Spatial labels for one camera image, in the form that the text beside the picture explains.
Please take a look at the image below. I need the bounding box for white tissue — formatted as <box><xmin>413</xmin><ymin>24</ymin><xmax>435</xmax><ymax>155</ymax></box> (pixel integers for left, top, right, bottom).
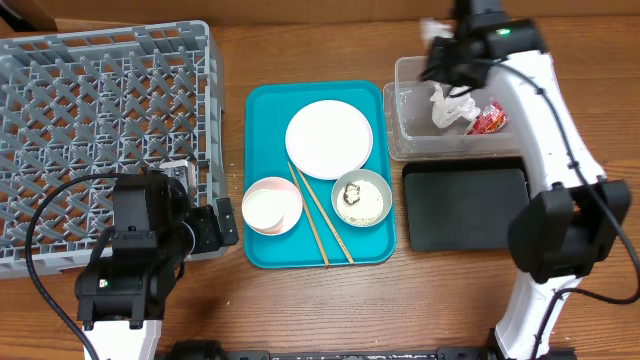
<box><xmin>430</xmin><ymin>83</ymin><xmax>481</xmax><ymax>129</ymax></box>

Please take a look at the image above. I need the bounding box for red snack wrapper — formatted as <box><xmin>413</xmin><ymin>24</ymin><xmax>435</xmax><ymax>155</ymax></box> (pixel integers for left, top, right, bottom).
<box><xmin>465</xmin><ymin>101</ymin><xmax>509</xmax><ymax>135</ymax></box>

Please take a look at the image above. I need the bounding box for brown food scrap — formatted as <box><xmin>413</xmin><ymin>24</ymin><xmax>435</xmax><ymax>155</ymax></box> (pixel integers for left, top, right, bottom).
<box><xmin>342</xmin><ymin>182</ymin><xmax>361</xmax><ymax>206</ymax></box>

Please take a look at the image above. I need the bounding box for grey bowl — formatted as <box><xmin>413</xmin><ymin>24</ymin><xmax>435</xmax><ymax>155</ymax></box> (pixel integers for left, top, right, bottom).
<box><xmin>331</xmin><ymin>169</ymin><xmax>393</xmax><ymax>228</ymax></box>

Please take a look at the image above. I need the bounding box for cream paper cup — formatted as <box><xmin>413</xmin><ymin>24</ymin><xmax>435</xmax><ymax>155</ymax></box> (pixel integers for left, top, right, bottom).
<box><xmin>242</xmin><ymin>189</ymin><xmax>284</xmax><ymax>233</ymax></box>

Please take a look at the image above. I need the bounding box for white rice pile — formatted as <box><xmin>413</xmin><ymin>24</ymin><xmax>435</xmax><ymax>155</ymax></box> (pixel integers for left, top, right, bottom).
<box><xmin>336</xmin><ymin>180</ymin><xmax>384</xmax><ymax>226</ymax></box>

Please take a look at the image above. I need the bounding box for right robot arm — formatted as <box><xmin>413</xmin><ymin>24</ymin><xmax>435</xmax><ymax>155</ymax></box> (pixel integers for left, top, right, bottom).
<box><xmin>421</xmin><ymin>0</ymin><xmax>631</xmax><ymax>359</ymax></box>

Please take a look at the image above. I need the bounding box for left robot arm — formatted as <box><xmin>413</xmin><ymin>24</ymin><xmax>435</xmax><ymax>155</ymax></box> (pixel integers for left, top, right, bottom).
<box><xmin>75</xmin><ymin>171</ymin><xmax>239</xmax><ymax>359</ymax></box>

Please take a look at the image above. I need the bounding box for clear plastic waste bin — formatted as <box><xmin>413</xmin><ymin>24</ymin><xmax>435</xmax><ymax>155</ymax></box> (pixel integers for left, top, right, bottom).
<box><xmin>383</xmin><ymin>56</ymin><xmax>520</xmax><ymax>161</ymax></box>

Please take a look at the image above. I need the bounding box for black waste tray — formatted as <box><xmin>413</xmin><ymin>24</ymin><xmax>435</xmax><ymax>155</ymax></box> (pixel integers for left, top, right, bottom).
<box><xmin>402</xmin><ymin>157</ymin><xmax>529</xmax><ymax>252</ymax></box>

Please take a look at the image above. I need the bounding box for pink bowl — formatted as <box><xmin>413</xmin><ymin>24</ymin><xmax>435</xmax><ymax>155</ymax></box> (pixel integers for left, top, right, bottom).
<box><xmin>242</xmin><ymin>177</ymin><xmax>303</xmax><ymax>236</ymax></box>

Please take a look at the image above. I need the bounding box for left wooden chopstick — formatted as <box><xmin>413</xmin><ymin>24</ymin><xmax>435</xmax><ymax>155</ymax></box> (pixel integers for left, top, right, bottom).
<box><xmin>287</xmin><ymin>161</ymin><xmax>330</xmax><ymax>268</ymax></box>

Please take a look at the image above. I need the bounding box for wooden chopstick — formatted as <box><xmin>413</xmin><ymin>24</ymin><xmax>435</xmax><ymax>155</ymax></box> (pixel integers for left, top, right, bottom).
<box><xmin>296</xmin><ymin>167</ymin><xmax>355</xmax><ymax>265</ymax></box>
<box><xmin>287</xmin><ymin>161</ymin><xmax>330</xmax><ymax>268</ymax></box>

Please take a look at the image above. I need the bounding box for right wooden chopstick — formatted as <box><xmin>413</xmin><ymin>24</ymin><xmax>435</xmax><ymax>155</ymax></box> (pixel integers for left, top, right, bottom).
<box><xmin>296</xmin><ymin>167</ymin><xmax>355</xmax><ymax>265</ymax></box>

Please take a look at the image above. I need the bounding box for pink plate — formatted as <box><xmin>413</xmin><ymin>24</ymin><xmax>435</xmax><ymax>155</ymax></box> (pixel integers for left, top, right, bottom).
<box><xmin>285</xmin><ymin>100</ymin><xmax>374</xmax><ymax>180</ymax></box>

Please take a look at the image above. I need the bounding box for teal plastic tray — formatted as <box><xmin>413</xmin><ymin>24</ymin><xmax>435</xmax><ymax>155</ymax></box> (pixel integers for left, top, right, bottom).
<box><xmin>244</xmin><ymin>81</ymin><xmax>396</xmax><ymax>269</ymax></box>

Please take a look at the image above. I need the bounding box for grey plastic dish rack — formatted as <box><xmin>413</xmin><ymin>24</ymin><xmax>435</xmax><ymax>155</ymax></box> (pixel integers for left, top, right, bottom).
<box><xmin>1</xmin><ymin>20</ymin><xmax>228</xmax><ymax>279</ymax></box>

